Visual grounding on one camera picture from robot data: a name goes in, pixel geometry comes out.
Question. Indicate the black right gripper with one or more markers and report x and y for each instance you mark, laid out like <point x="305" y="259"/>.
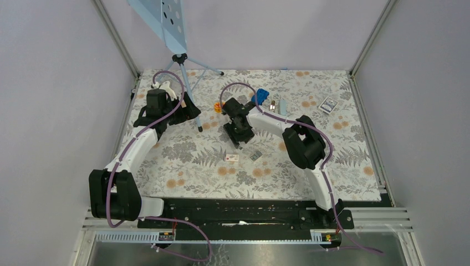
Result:
<point x="235" y="138"/>

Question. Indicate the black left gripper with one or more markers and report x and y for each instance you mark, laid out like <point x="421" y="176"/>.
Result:
<point x="185" y="112"/>

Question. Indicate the cardboard staple box sleeve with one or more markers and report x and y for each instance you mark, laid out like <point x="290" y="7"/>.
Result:
<point x="232" y="157"/>

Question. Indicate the silver stapler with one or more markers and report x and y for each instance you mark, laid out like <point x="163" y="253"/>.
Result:
<point x="279" y="107"/>

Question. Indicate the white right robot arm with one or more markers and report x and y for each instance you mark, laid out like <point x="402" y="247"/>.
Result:
<point x="304" y="143"/>

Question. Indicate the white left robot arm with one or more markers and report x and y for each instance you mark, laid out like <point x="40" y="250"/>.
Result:
<point x="113" y="190"/>

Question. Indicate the orange tape roll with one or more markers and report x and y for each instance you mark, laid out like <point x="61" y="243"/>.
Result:
<point x="218" y="107"/>

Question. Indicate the blue toy car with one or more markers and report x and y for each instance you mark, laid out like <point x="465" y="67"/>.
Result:
<point x="260" y="96"/>

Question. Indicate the floral tablecloth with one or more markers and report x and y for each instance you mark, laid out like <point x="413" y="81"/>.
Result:
<point x="189" y="163"/>

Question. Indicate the blue music stand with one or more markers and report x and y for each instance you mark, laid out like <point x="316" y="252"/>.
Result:
<point x="166" y="20"/>

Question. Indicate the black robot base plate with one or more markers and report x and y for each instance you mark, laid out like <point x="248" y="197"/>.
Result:
<point x="247" y="220"/>

